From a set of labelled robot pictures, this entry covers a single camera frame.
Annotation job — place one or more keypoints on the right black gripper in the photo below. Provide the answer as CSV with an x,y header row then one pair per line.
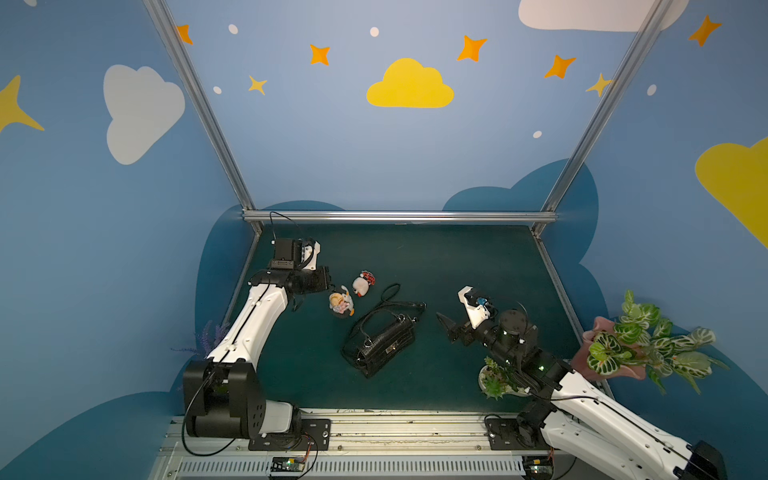
x,y
468,332

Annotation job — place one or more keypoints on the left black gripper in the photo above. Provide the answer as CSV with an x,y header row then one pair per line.
x,y
318,279

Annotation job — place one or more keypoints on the penguin plush with straw hat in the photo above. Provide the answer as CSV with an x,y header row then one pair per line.
x,y
341,302

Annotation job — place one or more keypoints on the black crocodile leather handbag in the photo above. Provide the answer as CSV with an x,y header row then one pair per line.
x,y
382,333

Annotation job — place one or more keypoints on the white red plush charm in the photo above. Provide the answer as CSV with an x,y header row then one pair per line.
x,y
362,284

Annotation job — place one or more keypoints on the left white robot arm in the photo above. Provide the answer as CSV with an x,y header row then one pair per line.
x,y
223,397

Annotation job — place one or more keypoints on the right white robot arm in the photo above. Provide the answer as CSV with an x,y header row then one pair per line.
x,y
569,414

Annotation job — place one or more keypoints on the small green plant white pot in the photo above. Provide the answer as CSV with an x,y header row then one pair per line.
x,y
496,382

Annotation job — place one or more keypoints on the lavender plant in white pot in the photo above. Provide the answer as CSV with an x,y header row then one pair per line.
x,y
205,341

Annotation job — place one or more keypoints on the right green circuit board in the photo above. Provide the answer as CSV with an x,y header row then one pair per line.
x,y
538,467

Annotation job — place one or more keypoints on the green circuit board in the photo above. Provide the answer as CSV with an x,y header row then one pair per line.
x,y
538,467
287,465

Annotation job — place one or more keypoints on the left green circuit board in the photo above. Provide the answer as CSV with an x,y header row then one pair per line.
x,y
287,465

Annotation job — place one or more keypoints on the pink vase with green leaves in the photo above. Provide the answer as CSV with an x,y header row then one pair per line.
x,y
640,344

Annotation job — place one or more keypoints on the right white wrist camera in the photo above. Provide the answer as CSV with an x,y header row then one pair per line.
x,y
477,305

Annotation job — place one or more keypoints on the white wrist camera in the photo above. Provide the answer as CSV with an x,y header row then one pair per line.
x,y
310,250
477,305

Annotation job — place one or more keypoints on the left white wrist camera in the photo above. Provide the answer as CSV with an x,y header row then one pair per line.
x,y
310,250

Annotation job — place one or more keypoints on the aluminium back frame bar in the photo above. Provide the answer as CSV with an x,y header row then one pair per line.
x,y
415,217

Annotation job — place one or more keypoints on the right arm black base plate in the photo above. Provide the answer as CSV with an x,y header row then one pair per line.
x,y
509,434

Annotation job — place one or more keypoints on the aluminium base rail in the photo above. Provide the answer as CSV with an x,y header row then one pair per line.
x,y
395,444

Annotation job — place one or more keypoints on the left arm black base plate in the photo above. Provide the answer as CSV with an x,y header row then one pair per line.
x,y
309,432

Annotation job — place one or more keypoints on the aluminium right frame post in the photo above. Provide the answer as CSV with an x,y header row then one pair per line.
x,y
641,45

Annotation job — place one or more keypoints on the aluminium frame post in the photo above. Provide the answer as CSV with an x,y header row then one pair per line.
x,y
641,45
164,24

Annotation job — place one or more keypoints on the aluminium left frame post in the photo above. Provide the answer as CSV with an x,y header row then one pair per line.
x,y
164,24

